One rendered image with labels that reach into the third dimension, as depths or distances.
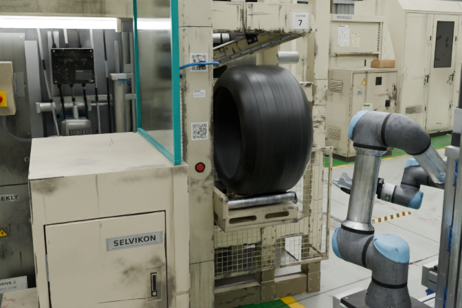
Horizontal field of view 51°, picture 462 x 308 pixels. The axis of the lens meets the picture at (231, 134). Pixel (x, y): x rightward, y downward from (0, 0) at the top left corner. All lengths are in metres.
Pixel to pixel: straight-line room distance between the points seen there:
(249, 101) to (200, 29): 0.36
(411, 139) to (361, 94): 5.07
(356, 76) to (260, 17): 4.31
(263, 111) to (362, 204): 0.55
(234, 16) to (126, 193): 1.31
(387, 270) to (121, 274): 0.85
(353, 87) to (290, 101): 4.62
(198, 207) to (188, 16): 0.82
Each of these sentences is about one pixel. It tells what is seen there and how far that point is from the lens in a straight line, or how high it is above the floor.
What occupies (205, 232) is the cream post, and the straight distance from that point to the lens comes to 2.21.
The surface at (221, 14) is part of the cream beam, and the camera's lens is 2.35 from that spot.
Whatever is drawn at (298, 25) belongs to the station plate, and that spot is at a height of 1.68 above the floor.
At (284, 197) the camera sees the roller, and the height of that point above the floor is 0.90.
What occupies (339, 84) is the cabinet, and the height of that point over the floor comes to 1.04.
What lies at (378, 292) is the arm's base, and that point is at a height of 0.78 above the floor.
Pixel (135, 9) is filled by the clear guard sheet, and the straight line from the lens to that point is 1.78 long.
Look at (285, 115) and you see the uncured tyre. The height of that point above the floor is 1.30.
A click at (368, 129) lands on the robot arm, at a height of 1.30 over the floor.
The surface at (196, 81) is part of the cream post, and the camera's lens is 2.04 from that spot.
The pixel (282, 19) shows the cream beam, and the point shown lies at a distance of 2.48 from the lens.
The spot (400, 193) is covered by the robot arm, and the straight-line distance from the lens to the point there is 2.04.
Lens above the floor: 1.59
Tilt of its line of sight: 11 degrees down
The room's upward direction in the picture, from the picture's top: straight up
